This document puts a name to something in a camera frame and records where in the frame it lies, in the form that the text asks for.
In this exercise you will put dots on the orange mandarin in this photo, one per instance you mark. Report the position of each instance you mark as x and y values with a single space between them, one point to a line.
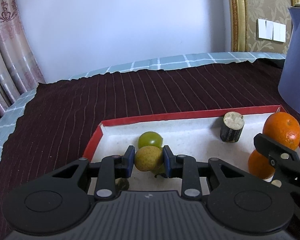
281 128
260 166

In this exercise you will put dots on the yellow longan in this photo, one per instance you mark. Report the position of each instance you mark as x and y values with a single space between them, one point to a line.
148 158

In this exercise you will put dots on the dark striped cloth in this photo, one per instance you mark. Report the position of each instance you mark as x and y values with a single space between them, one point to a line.
140 92

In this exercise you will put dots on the blue checked tablecloth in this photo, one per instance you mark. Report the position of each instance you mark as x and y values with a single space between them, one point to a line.
5 120

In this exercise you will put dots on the red cardboard tray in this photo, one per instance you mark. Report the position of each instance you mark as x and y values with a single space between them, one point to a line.
195 137

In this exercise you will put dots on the pink patterned curtain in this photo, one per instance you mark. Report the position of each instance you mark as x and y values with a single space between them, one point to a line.
7 55

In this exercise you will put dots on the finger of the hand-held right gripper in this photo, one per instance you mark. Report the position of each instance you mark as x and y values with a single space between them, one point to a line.
285 165

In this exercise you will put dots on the white wall switch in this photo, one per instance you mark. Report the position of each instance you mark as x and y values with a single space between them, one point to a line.
280 32
265 28

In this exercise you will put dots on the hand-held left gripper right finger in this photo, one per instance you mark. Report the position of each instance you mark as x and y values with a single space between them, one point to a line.
167 162

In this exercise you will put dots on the blue electric kettle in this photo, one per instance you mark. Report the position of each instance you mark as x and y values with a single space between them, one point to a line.
297 67

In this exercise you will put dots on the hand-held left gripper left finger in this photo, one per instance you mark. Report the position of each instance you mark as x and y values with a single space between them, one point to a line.
128 162

